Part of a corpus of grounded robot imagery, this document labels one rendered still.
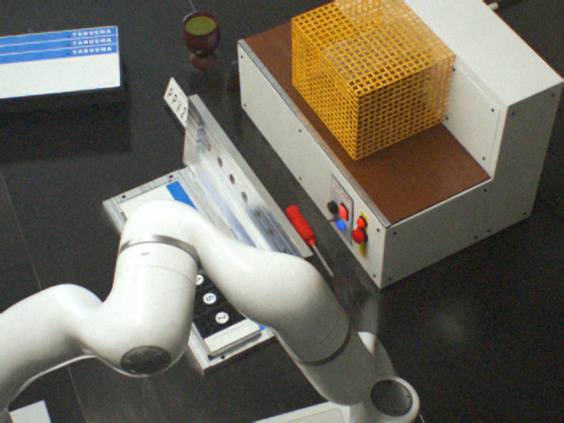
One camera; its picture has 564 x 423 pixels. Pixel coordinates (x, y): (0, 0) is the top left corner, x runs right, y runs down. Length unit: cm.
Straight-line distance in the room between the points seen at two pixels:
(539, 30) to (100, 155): 103
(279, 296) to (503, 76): 79
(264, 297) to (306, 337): 9
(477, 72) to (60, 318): 90
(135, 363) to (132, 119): 117
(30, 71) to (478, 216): 97
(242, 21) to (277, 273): 136
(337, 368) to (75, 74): 115
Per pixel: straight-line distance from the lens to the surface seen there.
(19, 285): 220
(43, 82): 240
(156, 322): 131
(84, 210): 229
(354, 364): 147
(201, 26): 247
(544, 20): 268
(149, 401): 202
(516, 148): 205
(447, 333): 209
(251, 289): 133
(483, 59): 201
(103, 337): 133
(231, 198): 214
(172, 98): 242
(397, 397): 162
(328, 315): 138
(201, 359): 203
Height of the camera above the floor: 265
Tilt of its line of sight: 51 degrees down
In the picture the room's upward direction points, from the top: 2 degrees counter-clockwise
